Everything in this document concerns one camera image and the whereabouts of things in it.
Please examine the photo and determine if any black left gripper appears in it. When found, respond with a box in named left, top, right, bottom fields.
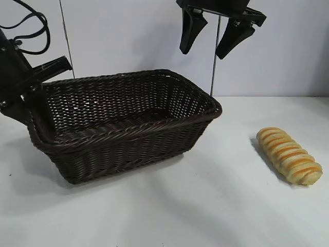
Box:
left=0, top=38, right=72, bottom=136

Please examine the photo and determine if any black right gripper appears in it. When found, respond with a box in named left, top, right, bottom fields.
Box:
left=176, top=0, right=267, bottom=60

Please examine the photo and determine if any dark brown wicker basket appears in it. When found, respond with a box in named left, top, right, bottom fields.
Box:
left=30, top=68, right=222, bottom=185

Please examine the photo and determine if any long twisted striped bread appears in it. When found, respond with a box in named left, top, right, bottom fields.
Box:
left=255, top=127, right=323, bottom=186

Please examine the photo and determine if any grey metal backdrop rod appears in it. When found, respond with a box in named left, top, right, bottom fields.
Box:
left=210, top=7, right=222, bottom=97

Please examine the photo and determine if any thin dark backdrop rod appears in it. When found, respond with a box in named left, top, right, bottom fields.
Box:
left=59, top=0, right=75, bottom=78

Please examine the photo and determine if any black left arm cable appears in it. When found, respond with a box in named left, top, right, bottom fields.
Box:
left=0, top=0, right=51, bottom=56

